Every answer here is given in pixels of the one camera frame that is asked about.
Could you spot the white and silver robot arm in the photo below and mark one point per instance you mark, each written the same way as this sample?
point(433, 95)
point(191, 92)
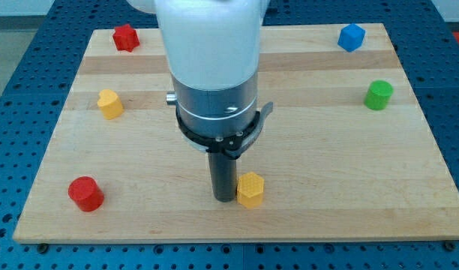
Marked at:
point(212, 48)

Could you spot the red star block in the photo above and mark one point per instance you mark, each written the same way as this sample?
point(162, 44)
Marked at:
point(125, 38)

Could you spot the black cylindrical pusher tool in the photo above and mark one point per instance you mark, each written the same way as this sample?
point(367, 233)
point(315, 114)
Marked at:
point(223, 171)

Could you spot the yellow hexagon block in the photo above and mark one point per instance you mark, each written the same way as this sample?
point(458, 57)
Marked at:
point(250, 190)

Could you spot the wooden board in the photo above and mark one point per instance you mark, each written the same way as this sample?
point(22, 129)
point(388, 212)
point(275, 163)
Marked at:
point(334, 170)

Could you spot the yellow heart block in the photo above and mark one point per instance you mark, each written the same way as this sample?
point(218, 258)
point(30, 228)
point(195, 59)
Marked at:
point(109, 104)

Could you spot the green cylinder block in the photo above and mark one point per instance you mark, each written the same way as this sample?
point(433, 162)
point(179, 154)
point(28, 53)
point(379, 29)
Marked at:
point(378, 95)

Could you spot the blue cube block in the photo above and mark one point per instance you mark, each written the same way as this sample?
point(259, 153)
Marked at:
point(351, 37)

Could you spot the red cylinder block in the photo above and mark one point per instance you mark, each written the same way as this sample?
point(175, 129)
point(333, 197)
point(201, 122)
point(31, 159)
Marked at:
point(86, 194)

